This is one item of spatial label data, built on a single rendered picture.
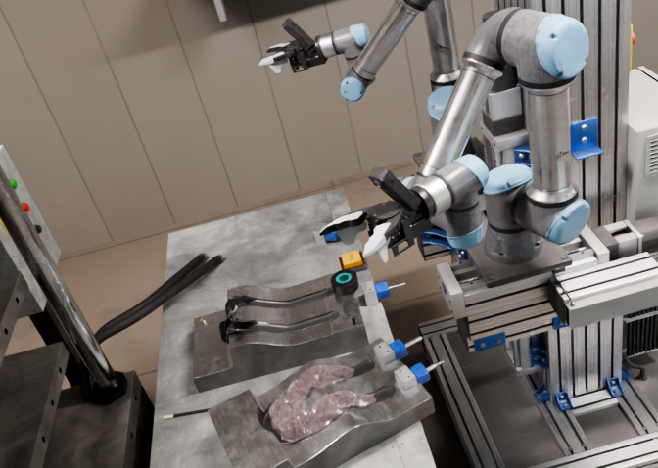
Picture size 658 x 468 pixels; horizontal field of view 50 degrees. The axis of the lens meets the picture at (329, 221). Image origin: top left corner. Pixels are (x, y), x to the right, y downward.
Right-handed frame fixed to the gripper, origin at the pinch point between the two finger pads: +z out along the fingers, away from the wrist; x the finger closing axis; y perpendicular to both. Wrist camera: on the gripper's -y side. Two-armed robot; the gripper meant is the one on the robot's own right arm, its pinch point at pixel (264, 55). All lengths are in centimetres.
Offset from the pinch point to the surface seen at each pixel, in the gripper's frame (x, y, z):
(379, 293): -55, 61, -28
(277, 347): -82, 52, -5
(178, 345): -71, 57, 34
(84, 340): -90, 33, 44
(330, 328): -74, 54, -19
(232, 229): -11, 58, 35
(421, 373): -89, 59, -45
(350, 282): -59, 51, -23
